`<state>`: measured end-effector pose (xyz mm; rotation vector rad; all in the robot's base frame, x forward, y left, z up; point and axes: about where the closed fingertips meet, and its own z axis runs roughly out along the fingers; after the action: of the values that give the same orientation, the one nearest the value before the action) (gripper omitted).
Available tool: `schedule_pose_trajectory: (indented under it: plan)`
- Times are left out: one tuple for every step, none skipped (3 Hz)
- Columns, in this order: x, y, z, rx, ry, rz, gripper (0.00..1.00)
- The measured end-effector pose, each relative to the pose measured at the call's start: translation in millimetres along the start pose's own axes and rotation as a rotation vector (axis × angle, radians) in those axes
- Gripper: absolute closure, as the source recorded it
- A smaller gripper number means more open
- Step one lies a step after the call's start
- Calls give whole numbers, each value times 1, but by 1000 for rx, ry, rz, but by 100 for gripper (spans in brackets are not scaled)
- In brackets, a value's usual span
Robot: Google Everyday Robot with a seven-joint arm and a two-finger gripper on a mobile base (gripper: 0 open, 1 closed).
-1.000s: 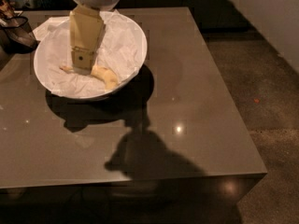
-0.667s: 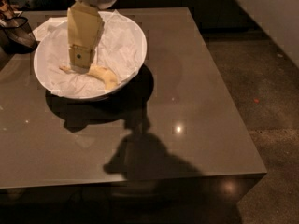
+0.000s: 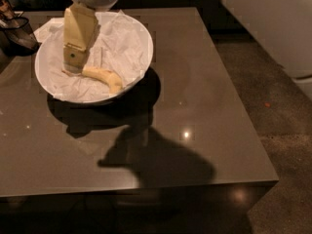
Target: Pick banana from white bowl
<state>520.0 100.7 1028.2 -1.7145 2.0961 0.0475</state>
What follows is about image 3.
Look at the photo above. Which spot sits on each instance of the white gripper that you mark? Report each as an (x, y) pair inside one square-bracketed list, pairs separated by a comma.
[(79, 31)]

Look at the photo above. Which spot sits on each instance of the yellow banana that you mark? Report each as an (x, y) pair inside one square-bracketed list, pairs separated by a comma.
[(108, 80)]

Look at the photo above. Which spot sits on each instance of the white bowl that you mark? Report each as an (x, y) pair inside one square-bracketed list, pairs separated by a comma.
[(130, 33)]

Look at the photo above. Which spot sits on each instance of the white paper sheet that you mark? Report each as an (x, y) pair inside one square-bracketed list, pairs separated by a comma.
[(46, 29)]

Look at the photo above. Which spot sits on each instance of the white crumpled paper liner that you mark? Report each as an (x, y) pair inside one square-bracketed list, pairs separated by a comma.
[(120, 46)]

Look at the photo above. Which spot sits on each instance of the dark wire basket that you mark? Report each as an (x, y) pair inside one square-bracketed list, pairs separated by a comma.
[(17, 37)]

